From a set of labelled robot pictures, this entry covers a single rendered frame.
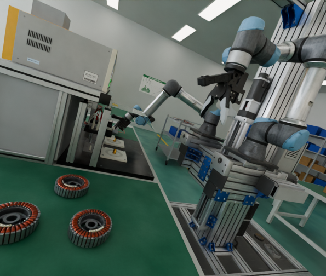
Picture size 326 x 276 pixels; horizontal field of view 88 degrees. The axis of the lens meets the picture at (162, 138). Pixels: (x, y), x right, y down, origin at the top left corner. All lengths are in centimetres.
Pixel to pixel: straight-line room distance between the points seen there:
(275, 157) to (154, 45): 574
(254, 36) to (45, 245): 82
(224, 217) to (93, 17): 628
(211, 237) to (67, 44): 153
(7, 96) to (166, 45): 615
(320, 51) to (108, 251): 109
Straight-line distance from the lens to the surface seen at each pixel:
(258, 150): 107
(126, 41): 648
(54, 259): 53
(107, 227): 55
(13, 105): 87
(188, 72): 690
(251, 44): 68
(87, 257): 53
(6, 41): 495
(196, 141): 140
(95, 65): 92
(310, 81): 104
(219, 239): 163
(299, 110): 102
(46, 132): 86
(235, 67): 65
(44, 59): 96
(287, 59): 110
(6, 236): 54
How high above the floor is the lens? 116
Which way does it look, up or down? 11 degrees down
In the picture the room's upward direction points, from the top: 19 degrees clockwise
